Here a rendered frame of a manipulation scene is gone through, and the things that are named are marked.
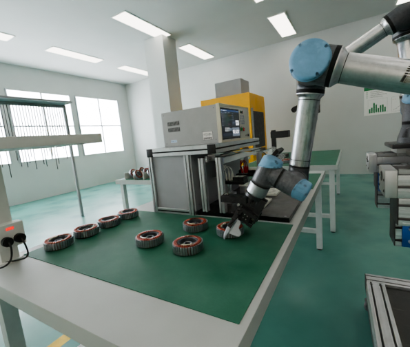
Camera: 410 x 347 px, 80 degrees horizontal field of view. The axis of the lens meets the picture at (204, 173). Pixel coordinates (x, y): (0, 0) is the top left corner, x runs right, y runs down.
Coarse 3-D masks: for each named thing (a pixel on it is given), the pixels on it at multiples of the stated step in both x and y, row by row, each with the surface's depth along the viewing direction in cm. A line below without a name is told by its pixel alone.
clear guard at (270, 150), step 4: (252, 148) 139; (256, 148) 135; (260, 148) 131; (264, 148) 129; (268, 148) 126; (272, 148) 128; (276, 148) 133; (224, 152) 126; (228, 152) 123; (232, 152) 122; (236, 152) 120; (240, 152) 119; (244, 152) 119; (264, 152) 114; (268, 152) 117; (272, 152) 122; (276, 156) 120; (280, 156) 125; (284, 156) 129
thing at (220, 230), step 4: (220, 224) 102; (224, 224) 103; (240, 224) 99; (216, 228) 99; (220, 228) 98; (224, 228) 103; (240, 228) 97; (216, 232) 100; (220, 232) 97; (224, 232) 95; (220, 236) 97; (228, 236) 95; (232, 236) 96
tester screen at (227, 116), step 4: (224, 112) 132; (228, 112) 136; (232, 112) 141; (236, 112) 147; (224, 116) 132; (228, 116) 136; (232, 116) 141; (236, 116) 146; (224, 120) 132; (228, 120) 136; (224, 124) 132; (228, 124) 136; (224, 128) 132; (224, 132) 132; (228, 132) 136; (232, 132) 141; (224, 136) 132; (228, 136) 136; (232, 136) 141; (236, 136) 146
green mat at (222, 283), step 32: (128, 224) 125; (160, 224) 120; (256, 224) 108; (288, 224) 104; (32, 256) 97; (64, 256) 94; (96, 256) 91; (128, 256) 89; (160, 256) 87; (192, 256) 84; (224, 256) 82; (256, 256) 80; (128, 288) 69; (160, 288) 67; (192, 288) 66; (224, 288) 65; (256, 288) 63
